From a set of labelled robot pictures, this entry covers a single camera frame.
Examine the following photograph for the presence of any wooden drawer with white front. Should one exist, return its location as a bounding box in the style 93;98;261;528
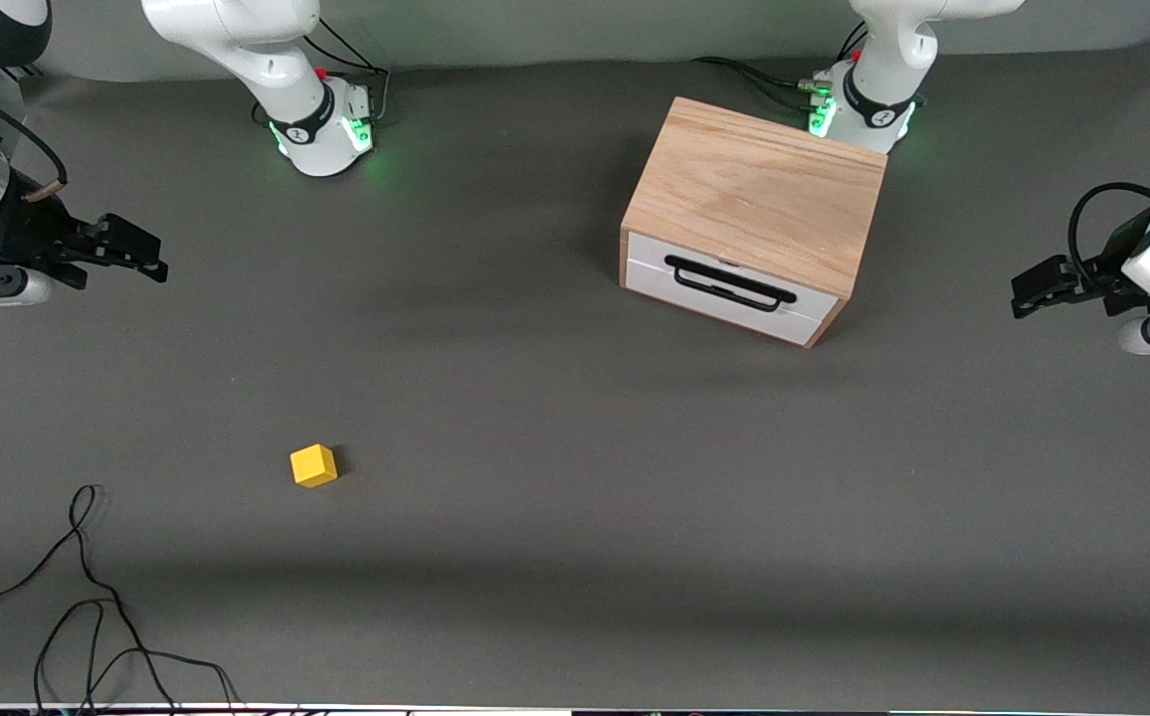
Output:
625;231;853;346

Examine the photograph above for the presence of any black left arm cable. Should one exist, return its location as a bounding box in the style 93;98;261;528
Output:
1067;182;1150;299

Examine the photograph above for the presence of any black metal drawer handle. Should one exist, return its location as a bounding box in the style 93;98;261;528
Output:
665;255;798;313

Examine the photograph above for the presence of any loose thin black cable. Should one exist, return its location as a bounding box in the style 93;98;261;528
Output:
0;484;243;713

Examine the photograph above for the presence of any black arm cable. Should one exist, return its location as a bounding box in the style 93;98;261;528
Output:
1067;182;1150;299
0;75;69;205

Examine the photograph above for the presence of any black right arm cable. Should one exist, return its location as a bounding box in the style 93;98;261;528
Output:
0;75;69;205

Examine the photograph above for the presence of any wooden drawer cabinet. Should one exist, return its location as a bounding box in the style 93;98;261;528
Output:
620;96;887;349

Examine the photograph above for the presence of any yellow cube block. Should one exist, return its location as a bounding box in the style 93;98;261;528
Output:
290;444;338;488

